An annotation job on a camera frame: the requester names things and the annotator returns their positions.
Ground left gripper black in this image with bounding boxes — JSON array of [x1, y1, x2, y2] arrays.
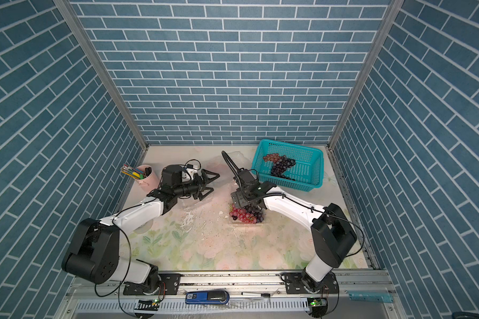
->
[[174, 169, 220, 200]]

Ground dark purple grape bunch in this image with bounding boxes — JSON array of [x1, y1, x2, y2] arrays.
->
[[245, 205, 264, 223]]

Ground red grape bunch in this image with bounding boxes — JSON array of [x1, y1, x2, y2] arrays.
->
[[263, 153, 282, 163], [229, 204, 256, 224]]

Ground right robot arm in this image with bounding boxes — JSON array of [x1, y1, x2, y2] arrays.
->
[[231, 168, 357, 292]]

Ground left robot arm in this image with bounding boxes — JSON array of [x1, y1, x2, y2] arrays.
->
[[61, 164, 219, 295]]

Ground clear clamshell container far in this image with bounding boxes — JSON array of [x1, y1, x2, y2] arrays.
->
[[208, 151, 250, 179]]

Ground clear clamshell container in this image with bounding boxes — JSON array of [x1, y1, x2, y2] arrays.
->
[[225, 203, 266, 225], [208, 151, 250, 179]]

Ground clear clamshell container right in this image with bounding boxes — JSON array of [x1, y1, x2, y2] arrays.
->
[[225, 203, 266, 225]]

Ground dark grape bunch middle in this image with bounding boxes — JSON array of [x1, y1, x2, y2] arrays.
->
[[271, 156, 296, 180]]

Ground pink pen cup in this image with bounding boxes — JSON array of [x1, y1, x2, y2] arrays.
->
[[137, 165, 160, 192]]

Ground teal plastic basket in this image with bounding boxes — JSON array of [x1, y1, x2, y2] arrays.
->
[[252, 139, 324, 191]]

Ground coloured pens bundle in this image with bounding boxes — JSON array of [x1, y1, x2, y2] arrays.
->
[[121, 165, 146, 180]]

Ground black marker pen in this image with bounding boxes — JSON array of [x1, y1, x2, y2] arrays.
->
[[241, 292, 271, 298]]

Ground blue black handheld device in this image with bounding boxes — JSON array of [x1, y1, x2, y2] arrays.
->
[[185, 290, 230, 305]]

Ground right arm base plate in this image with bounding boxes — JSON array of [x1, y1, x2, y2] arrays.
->
[[280, 271, 339, 295]]

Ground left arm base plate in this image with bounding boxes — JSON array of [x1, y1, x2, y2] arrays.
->
[[123, 273, 182, 296]]

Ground aluminium front rail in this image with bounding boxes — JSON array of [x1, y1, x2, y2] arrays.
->
[[55, 268, 405, 318]]

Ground teal metal bracket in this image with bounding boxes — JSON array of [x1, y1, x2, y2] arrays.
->
[[348, 291, 393, 303]]

